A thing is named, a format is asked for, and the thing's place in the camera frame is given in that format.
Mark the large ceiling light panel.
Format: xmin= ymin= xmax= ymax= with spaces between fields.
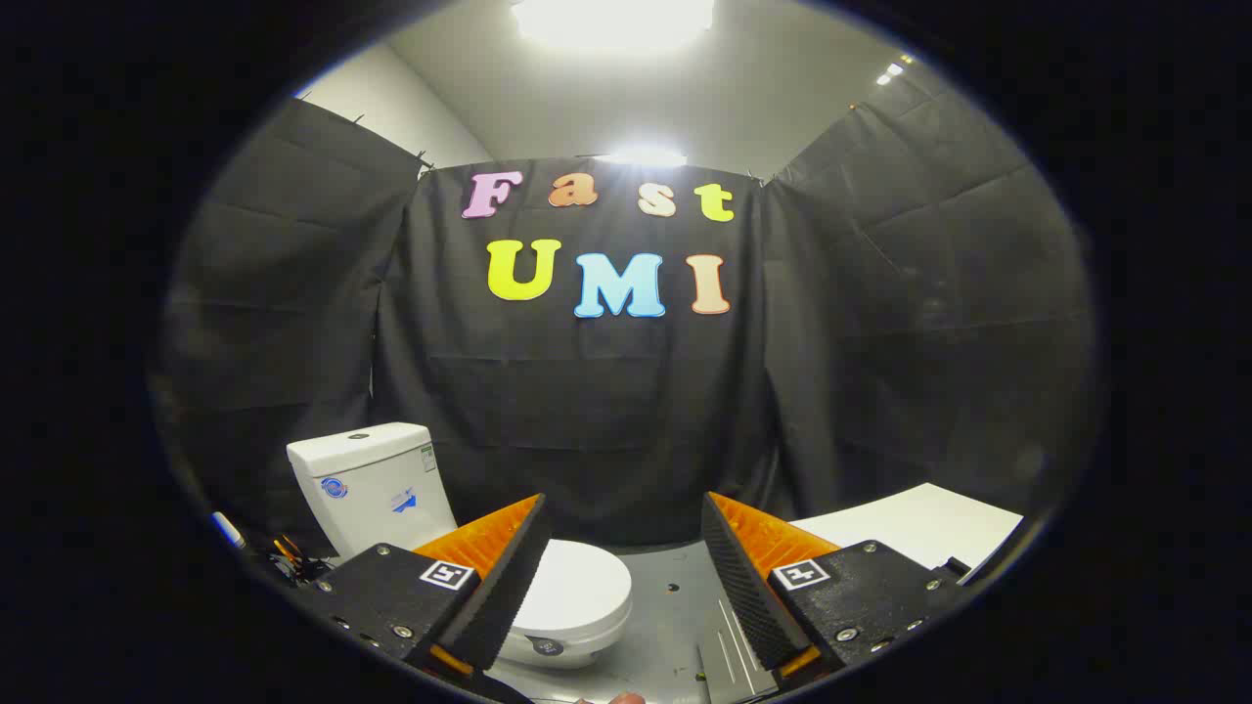
xmin=509 ymin=0 xmax=715 ymax=52

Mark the orange black tool with cables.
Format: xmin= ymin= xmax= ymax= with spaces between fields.
xmin=256 ymin=533 xmax=335 ymax=588

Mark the long ceiling light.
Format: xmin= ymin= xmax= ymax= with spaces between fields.
xmin=595 ymin=147 xmax=688 ymax=168

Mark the black backdrop cloth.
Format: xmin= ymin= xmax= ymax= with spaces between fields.
xmin=147 ymin=93 xmax=1096 ymax=558

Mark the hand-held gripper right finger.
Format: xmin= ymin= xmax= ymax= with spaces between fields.
xmin=700 ymin=491 xmax=971 ymax=678

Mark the white toilet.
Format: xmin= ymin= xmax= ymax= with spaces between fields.
xmin=287 ymin=422 xmax=634 ymax=671

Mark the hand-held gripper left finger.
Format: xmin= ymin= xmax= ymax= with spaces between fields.
xmin=311 ymin=494 xmax=554 ymax=676

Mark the white platform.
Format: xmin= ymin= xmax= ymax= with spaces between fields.
xmin=790 ymin=482 xmax=1025 ymax=588

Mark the white toilet lid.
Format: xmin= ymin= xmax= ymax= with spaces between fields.
xmin=526 ymin=540 xmax=633 ymax=627

